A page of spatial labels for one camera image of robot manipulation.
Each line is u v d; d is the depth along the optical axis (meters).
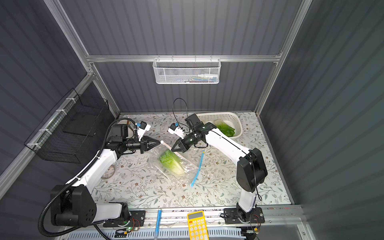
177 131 0.72
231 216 0.73
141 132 0.70
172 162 0.81
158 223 0.72
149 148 0.72
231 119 1.12
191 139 0.69
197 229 0.70
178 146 0.72
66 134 0.73
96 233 0.70
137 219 0.72
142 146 0.69
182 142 0.68
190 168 0.78
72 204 0.41
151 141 0.75
